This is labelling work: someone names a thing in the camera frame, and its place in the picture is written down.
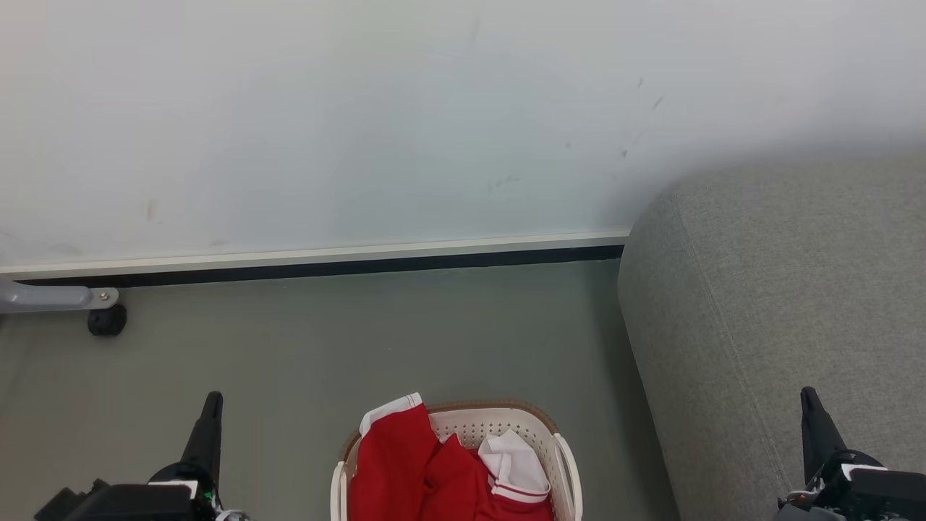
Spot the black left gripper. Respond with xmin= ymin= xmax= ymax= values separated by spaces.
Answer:
xmin=148 ymin=392 xmax=250 ymax=521

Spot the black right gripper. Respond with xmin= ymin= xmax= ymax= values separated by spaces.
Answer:
xmin=774 ymin=387 xmax=883 ymax=521

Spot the red shirt with white collar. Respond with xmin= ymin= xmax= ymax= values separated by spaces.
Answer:
xmin=349 ymin=393 xmax=554 ymax=521

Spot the grey fabric sofa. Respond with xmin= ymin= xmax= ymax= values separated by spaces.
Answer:
xmin=617 ymin=148 xmax=926 ymax=521

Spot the black caster wheel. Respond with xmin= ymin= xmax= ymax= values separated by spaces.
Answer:
xmin=88 ymin=304 xmax=127 ymax=337

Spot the cream plastic laundry basket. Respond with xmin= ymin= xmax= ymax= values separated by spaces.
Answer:
xmin=331 ymin=400 xmax=584 ymax=521

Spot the grey metal frame leg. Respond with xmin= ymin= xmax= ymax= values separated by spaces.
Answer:
xmin=0 ymin=279 xmax=120 ymax=314

